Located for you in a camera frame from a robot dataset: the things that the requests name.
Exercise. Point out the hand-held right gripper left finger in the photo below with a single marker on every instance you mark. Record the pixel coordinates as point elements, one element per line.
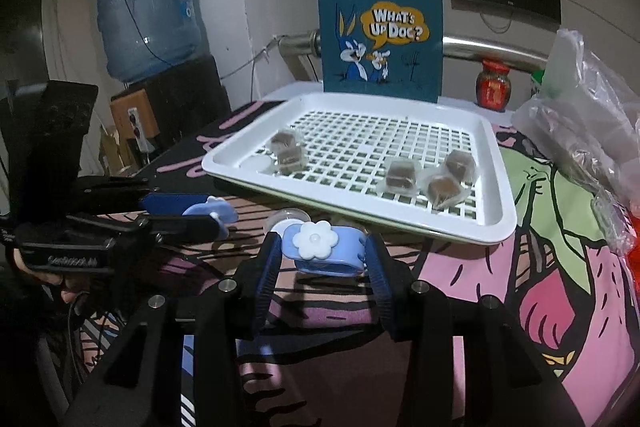
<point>265,287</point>

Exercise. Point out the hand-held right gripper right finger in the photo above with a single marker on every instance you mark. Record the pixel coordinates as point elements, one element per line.
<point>382,292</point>

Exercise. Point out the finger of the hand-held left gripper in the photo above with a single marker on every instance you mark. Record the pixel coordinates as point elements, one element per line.
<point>170,203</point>
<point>185,227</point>

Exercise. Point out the blue flower hair clip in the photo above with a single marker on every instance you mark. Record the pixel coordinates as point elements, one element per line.
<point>210,208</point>
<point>315,243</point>

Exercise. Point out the clear round dish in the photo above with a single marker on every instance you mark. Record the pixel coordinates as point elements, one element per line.
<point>287,217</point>

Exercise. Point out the brown cube clear packet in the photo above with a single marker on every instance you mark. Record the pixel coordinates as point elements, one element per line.
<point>290,158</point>
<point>460,164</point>
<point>442,189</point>
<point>400,174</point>
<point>282,139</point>

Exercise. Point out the white perforated plastic tray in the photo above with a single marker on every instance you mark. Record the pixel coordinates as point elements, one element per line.
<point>492,187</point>

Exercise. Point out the person's left hand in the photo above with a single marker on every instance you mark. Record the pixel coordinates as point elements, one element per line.
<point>67,296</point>

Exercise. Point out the tan cardboard box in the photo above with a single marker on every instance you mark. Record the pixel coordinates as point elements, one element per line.
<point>110,149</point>

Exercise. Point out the white power strip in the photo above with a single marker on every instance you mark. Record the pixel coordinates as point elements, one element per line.
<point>136,129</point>

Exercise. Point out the black water dispenser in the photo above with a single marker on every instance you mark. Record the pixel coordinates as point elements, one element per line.
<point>185,102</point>

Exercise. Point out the brown wooden box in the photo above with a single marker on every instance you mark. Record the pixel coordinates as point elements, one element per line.
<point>125,109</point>

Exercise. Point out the black dusty panel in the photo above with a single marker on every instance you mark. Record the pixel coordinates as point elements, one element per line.
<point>55,132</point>

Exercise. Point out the pink black printed blanket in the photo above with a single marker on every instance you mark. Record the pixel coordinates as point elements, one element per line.
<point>550,307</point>

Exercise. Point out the blue water jug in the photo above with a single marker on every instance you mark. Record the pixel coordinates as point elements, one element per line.
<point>150,22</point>

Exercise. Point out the blue cartoon rabbit tote bag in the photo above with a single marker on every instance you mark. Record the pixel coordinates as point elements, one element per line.
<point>410,77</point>

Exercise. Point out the glass jar red label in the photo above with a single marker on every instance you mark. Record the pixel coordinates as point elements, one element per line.
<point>492,89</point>

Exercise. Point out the small clear plastic bag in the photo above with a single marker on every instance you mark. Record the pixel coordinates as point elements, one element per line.
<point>610,222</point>

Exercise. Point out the red plastic bag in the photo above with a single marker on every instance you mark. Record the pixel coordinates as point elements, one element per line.
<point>636,267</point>

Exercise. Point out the green white carton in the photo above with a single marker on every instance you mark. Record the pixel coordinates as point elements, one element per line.
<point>539,82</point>

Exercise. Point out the steel pipe rail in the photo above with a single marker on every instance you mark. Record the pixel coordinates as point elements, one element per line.
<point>495,49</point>

